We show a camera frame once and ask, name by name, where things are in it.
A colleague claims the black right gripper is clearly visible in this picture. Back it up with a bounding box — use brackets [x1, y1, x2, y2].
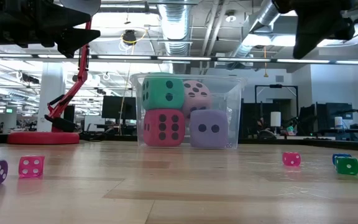
[272, 0, 356, 60]

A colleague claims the large purple foam die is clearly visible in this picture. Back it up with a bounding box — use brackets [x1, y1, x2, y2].
[189, 109, 229, 149]

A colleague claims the small pink die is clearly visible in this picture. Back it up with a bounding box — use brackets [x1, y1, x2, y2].
[282, 151, 302, 167]
[18, 155, 45, 179]

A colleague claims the small green die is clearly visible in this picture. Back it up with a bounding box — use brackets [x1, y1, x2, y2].
[335, 156, 358, 176]

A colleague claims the white cylinder canister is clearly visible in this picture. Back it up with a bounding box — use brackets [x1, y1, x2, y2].
[270, 111, 282, 128]

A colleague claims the large red foam die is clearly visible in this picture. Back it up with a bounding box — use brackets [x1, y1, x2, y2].
[142, 108, 186, 148]

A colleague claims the black ceiling cable reel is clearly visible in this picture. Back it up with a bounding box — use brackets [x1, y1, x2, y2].
[121, 29, 139, 44]

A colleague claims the black stand frame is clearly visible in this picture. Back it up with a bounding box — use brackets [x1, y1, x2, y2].
[254, 84, 299, 103]

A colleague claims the clear plastic container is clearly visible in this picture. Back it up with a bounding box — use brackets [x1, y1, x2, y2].
[130, 72, 248, 151]

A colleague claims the red desk lamp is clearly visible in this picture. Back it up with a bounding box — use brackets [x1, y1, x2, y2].
[6, 0, 102, 146]

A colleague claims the large pink foam die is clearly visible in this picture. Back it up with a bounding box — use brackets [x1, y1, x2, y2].
[181, 80, 213, 119]

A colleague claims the large teal foam die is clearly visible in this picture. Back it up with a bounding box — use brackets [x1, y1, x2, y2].
[141, 73, 186, 111]

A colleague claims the black office monitor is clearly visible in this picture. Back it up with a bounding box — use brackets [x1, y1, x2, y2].
[101, 95, 137, 121]

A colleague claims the silver ventilation duct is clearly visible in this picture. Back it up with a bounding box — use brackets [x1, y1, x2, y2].
[157, 0, 193, 74]
[230, 0, 281, 60]

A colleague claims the small blue die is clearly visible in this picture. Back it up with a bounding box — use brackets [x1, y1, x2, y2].
[332, 152, 352, 166]

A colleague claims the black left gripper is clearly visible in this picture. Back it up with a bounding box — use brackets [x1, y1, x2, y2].
[11, 0, 101, 58]

